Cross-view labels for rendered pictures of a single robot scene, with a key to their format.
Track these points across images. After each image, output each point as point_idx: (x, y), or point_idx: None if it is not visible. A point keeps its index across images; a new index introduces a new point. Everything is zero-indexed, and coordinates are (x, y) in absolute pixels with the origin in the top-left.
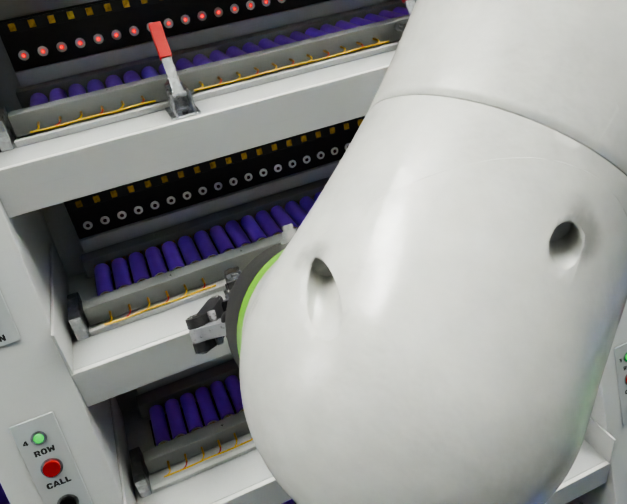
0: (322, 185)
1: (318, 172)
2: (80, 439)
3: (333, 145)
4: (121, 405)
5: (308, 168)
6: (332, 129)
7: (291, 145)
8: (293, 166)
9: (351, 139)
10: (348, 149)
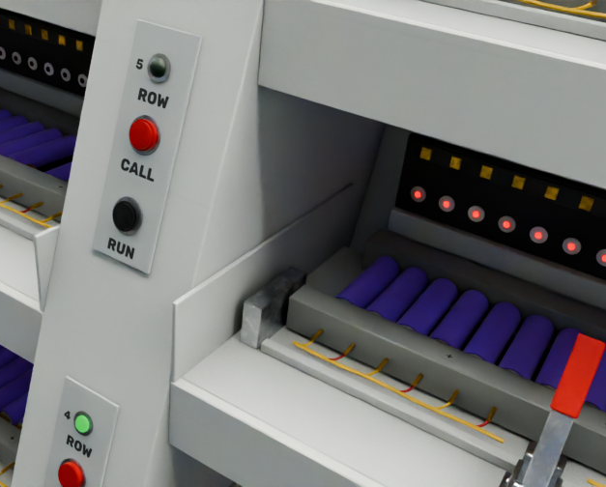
0: None
1: (7, 79)
2: None
3: (32, 54)
4: None
5: (4, 68)
6: (27, 27)
7: None
8: None
9: (53, 60)
10: None
